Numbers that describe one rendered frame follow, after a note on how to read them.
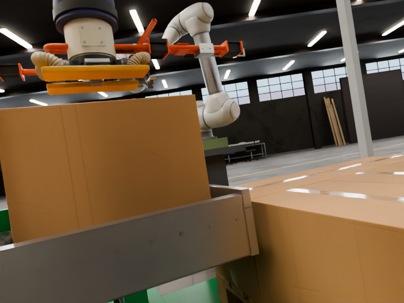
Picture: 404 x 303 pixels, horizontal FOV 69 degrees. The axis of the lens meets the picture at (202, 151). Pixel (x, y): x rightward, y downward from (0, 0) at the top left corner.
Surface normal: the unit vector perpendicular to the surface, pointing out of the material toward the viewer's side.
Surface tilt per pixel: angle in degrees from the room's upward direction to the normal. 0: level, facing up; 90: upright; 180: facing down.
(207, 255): 90
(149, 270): 90
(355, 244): 90
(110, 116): 90
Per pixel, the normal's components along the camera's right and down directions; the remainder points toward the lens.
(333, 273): -0.91, 0.15
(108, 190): 0.36, -0.06
